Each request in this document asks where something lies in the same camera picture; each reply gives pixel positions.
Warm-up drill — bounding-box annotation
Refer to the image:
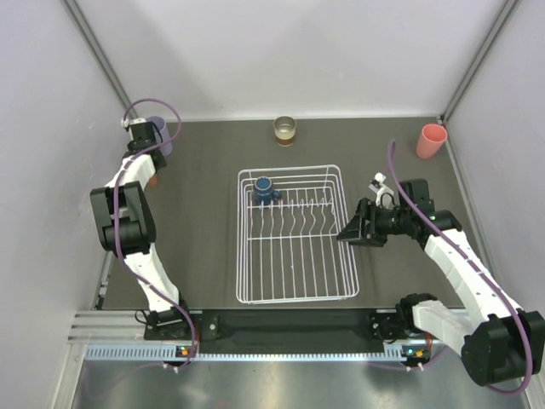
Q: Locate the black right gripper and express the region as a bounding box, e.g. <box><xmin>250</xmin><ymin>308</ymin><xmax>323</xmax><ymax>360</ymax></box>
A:
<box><xmin>336</xmin><ymin>198</ymin><xmax>411</xmax><ymax>246</ymax></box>

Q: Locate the dark blue ceramic mug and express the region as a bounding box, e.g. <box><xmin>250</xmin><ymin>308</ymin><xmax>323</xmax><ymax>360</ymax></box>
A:
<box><xmin>253</xmin><ymin>176</ymin><xmax>282</xmax><ymax>206</ymax></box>

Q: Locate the pink plastic tumbler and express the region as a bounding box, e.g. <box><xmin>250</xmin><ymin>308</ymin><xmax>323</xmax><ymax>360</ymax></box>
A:
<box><xmin>416</xmin><ymin>124</ymin><xmax>448</xmax><ymax>159</ymax></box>

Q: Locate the terracotta ceramic mug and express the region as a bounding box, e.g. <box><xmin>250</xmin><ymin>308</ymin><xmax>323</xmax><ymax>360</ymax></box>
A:
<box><xmin>147</xmin><ymin>174</ymin><xmax>158</xmax><ymax>187</ymax></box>

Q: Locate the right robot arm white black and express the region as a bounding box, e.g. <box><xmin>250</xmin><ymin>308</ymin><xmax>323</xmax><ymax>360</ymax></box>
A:
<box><xmin>336</xmin><ymin>173</ymin><xmax>544</xmax><ymax>386</ymax></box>

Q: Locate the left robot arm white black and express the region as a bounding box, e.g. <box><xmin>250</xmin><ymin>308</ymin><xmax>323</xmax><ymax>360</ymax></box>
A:
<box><xmin>90</xmin><ymin>135</ymin><xmax>197</xmax><ymax>341</ymax></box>

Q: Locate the lilac plastic tumbler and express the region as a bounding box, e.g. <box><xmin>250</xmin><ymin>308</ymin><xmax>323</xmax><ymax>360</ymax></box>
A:
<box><xmin>146</xmin><ymin>116</ymin><xmax>173</xmax><ymax>157</ymax></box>

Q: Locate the glass cup with brown band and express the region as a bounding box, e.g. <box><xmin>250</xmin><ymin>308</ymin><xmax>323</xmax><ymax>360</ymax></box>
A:
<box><xmin>273</xmin><ymin>116</ymin><xmax>296</xmax><ymax>147</ymax></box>

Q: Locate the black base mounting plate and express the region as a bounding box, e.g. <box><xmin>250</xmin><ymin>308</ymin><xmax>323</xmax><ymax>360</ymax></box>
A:
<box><xmin>143</xmin><ymin>308</ymin><xmax>448</xmax><ymax>346</ymax></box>

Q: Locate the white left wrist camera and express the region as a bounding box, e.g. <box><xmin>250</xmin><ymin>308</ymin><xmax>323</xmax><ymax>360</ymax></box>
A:
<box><xmin>121</xmin><ymin>118</ymin><xmax>157</xmax><ymax>146</ymax></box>

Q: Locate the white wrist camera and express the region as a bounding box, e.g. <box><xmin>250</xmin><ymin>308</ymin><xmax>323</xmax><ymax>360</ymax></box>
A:
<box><xmin>121</xmin><ymin>118</ymin><xmax>157</xmax><ymax>146</ymax></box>
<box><xmin>369</xmin><ymin>172</ymin><xmax>394</xmax><ymax>209</ymax></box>

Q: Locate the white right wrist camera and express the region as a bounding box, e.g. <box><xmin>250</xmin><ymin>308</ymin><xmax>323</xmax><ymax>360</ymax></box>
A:
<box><xmin>369</xmin><ymin>172</ymin><xmax>394</xmax><ymax>209</ymax></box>

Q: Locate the white wire dish rack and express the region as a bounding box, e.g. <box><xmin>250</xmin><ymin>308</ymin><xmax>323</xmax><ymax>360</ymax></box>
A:
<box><xmin>236</xmin><ymin>164</ymin><xmax>359</xmax><ymax>305</ymax></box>

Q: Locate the grey slotted cable duct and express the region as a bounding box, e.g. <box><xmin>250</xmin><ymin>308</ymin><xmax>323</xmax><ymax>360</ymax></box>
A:
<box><xmin>84</xmin><ymin>344</ymin><xmax>431</xmax><ymax>363</ymax></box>

